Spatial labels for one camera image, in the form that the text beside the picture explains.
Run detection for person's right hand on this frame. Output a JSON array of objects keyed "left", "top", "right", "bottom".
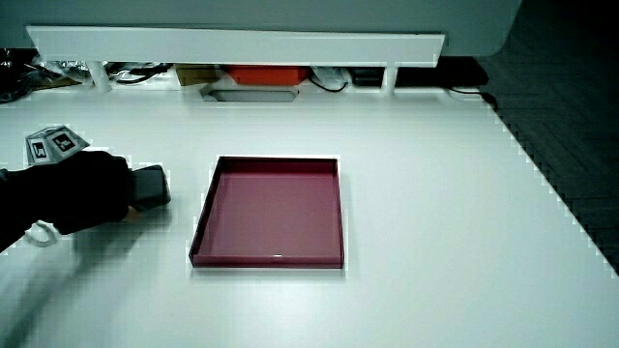
[{"left": 24, "top": 125, "right": 145, "bottom": 236}]

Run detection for dark grey battery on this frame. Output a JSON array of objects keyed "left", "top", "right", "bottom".
[{"left": 129, "top": 164, "right": 172, "bottom": 213}]

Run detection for person's right forearm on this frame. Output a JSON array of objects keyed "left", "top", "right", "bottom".
[{"left": 0, "top": 163, "right": 57, "bottom": 253}]

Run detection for white desk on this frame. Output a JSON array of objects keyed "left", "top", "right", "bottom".
[{"left": 0, "top": 84, "right": 619, "bottom": 348}]

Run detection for crumpled plastic bags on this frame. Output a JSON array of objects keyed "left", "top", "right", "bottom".
[{"left": 0, "top": 46, "right": 93, "bottom": 104}]

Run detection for brown cardboard box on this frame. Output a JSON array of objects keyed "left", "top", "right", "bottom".
[{"left": 174, "top": 64, "right": 224, "bottom": 87}]

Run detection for red tray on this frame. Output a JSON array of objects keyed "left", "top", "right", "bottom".
[{"left": 188, "top": 155, "right": 345, "bottom": 270}]

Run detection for white shelf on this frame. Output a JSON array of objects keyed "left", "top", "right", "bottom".
[{"left": 25, "top": 25, "right": 447, "bottom": 94}]

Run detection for orange box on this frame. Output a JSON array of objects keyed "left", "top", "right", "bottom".
[{"left": 225, "top": 65, "right": 311, "bottom": 87}]

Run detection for white bag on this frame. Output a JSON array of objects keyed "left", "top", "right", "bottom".
[{"left": 309, "top": 66, "right": 350, "bottom": 93}]

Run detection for small black box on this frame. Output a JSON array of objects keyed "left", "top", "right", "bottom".
[{"left": 348, "top": 67, "right": 386, "bottom": 89}]

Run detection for large black box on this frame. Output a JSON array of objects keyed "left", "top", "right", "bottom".
[{"left": 395, "top": 56, "right": 490, "bottom": 89}]

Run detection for black cable bundle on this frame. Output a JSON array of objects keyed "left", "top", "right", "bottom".
[{"left": 106, "top": 62, "right": 174, "bottom": 86}]

